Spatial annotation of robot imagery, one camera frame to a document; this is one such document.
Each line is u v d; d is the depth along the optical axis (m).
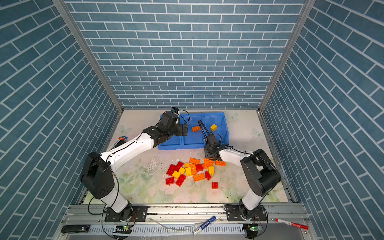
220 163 0.91
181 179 0.84
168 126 0.65
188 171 0.86
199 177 0.86
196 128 1.05
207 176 0.85
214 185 0.82
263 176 0.47
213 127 1.06
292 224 0.71
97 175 0.44
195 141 1.03
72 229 0.67
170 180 0.85
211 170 0.87
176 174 0.85
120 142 0.96
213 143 0.74
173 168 0.89
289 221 0.72
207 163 0.91
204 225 0.70
